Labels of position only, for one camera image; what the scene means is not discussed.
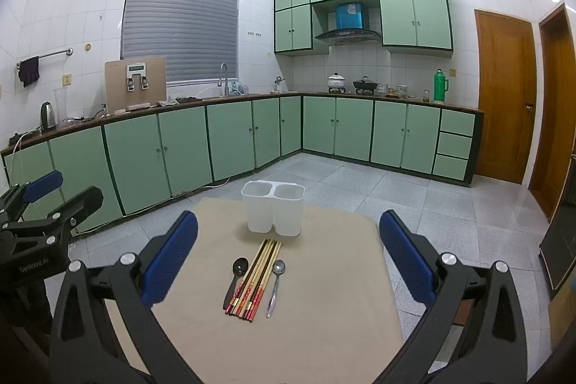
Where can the clear glass pitcher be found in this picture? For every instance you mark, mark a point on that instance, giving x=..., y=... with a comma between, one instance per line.
x=60, y=109

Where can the green upper wall cabinets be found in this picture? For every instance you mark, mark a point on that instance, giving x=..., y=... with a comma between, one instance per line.
x=414, y=19

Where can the brown cardboard board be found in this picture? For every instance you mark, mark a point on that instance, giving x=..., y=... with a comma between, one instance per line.
x=157, y=82

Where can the green thermos flask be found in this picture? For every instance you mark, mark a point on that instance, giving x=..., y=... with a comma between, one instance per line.
x=439, y=89

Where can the black range hood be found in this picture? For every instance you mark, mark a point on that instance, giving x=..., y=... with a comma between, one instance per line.
x=348, y=35

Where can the grey window blind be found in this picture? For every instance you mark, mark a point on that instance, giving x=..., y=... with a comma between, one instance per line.
x=180, y=24

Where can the metal towel rail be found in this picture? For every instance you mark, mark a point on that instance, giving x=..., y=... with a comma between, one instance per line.
x=54, y=53

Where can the dark hanging towel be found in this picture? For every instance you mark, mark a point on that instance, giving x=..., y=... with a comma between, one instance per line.
x=29, y=71

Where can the black wok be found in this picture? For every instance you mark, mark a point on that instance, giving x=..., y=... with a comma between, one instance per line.
x=365, y=85

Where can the black cabinet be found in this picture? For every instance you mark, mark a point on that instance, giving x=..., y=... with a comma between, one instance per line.
x=562, y=240

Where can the green lower kitchen cabinets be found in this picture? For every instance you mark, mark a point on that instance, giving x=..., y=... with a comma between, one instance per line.
x=180, y=150

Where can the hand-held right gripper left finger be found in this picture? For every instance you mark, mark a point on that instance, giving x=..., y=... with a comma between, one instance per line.
x=173, y=258

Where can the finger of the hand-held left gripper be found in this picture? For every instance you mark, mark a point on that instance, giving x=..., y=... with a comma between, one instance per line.
x=85, y=199
x=42, y=182

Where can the silver metal spoon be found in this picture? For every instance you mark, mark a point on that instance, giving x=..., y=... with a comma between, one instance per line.
x=279, y=267

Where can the bundle of wooden chopsticks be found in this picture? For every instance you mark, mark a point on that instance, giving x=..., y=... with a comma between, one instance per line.
x=256, y=276

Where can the white cooking pot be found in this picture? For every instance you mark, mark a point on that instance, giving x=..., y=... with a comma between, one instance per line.
x=336, y=82

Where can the plain wooden door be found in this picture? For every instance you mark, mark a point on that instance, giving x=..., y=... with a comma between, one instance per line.
x=558, y=118

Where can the beige table mat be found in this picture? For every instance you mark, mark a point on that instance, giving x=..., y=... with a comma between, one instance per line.
x=315, y=343

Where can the dark crumpled cloth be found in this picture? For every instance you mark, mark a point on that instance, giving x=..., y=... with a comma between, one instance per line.
x=188, y=99

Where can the white two-compartment utensil holder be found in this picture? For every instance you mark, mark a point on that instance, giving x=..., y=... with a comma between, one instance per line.
x=288, y=213

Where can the chrome sink faucet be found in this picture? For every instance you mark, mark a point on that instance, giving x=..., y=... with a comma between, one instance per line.
x=224, y=85

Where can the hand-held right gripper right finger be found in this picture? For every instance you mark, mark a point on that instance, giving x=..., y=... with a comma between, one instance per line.
x=405, y=258

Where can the brown kitchen countertop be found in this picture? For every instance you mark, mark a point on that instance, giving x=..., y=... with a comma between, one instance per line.
x=45, y=136

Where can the steel electric kettle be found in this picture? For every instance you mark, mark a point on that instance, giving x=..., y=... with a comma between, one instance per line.
x=48, y=118

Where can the light crumpled cloth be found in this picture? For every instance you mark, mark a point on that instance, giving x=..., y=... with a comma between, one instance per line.
x=166, y=102

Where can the blue hood chimney cover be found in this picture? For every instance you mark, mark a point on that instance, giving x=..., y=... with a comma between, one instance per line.
x=350, y=16

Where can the white device on board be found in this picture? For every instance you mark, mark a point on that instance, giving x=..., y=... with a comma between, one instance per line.
x=137, y=69

